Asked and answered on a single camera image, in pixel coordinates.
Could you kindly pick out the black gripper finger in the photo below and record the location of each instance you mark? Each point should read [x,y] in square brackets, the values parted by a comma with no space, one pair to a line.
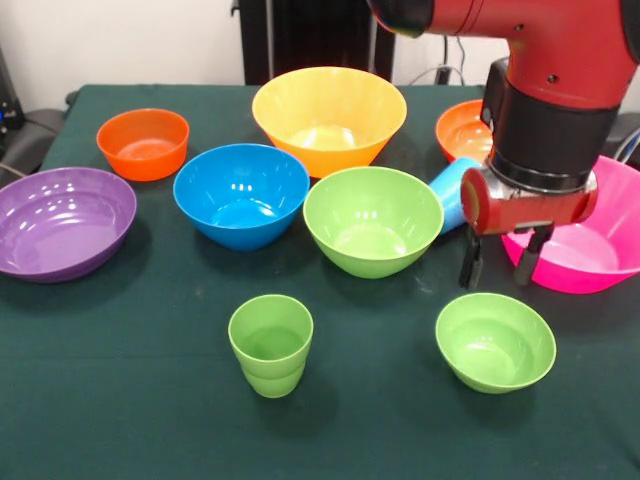
[525,267]
[471,265]

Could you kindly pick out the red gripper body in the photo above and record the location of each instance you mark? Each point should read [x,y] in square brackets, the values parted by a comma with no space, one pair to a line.
[530,212]

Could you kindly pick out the blue cup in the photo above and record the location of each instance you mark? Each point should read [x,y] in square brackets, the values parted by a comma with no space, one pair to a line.
[450,195]

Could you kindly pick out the small green bowl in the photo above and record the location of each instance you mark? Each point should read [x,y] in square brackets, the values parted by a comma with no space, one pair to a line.
[495,350]

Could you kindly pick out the large green bowl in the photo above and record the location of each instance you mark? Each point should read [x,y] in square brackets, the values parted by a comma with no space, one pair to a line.
[372,235]

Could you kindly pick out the stack of green cups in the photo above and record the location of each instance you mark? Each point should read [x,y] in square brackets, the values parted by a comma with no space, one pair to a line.
[272,370]

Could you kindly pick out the wide purple bowl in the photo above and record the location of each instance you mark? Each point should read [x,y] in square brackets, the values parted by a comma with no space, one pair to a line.
[60,235]

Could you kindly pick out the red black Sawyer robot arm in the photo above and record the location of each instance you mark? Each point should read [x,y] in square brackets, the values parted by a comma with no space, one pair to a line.
[550,60]

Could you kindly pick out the large pink bowl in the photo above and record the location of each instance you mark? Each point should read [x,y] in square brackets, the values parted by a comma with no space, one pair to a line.
[590,255]

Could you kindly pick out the wide red-orange bowl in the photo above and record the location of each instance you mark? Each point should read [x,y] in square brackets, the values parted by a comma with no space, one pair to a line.
[462,135]

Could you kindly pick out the grey chair with black knob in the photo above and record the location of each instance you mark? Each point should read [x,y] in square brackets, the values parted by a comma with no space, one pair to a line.
[625,137]

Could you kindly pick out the large yellow-orange bowl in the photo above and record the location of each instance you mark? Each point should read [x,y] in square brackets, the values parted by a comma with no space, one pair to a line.
[330,155]

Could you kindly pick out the blue bowl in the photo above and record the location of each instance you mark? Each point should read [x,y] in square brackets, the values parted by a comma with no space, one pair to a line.
[240,225]

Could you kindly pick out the small orange bowl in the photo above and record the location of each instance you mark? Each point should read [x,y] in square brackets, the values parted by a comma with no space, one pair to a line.
[142,162]

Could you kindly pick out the dark green tablecloth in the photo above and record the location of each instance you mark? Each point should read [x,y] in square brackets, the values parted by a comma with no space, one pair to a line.
[150,425]

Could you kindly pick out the black equipment box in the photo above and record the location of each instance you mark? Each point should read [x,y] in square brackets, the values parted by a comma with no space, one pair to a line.
[9,95]

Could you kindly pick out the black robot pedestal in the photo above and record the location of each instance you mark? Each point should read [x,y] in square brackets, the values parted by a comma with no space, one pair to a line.
[310,40]

